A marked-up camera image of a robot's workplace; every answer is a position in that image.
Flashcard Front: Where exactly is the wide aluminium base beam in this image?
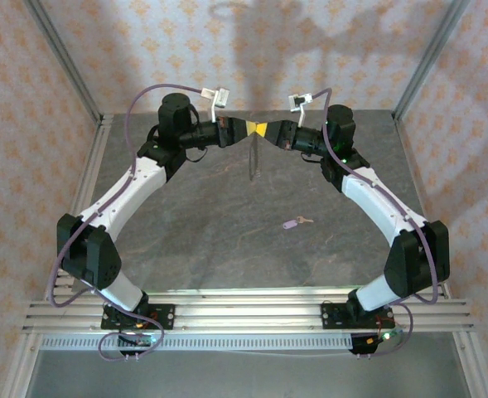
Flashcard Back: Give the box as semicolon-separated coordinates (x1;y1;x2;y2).
22;298;476;332

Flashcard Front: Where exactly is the small electronics board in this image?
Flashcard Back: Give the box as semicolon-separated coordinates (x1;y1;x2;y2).
350;329;407;358
117;331;165;349

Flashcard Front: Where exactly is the grey metal lower panel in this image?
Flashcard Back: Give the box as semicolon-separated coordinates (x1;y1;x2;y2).
26;350;475;398

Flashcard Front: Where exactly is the purple camera cable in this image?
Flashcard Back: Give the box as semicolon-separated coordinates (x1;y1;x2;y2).
49;84;205;362
312;89;439;360

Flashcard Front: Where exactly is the thin aluminium side rail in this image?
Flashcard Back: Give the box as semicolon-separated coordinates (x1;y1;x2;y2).
392;118;452;299

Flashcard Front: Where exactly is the double aluminium side rail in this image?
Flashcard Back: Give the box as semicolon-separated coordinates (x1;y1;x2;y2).
44;114;114;299

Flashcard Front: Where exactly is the aluminium corner post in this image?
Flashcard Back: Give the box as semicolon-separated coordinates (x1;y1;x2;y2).
391;0;472;122
22;0;104;124

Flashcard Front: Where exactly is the aluminium table edge rail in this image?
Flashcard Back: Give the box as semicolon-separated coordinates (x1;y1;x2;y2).
44;288;452;300

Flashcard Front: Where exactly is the slotted grey cable duct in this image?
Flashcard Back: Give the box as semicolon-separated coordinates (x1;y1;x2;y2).
40;334;355;352

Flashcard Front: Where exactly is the aluminium frame leg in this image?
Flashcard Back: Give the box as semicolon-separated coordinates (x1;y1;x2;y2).
452;331;488;398
1;331;42;398

